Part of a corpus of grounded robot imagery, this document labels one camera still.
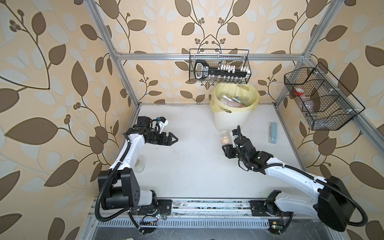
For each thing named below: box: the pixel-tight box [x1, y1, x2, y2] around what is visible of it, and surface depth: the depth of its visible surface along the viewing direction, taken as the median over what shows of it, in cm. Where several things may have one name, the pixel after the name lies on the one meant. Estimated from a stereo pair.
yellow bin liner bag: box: [210, 83, 260, 114], surface depth 93 cm
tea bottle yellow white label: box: [221, 130, 230, 145], surface depth 85 cm
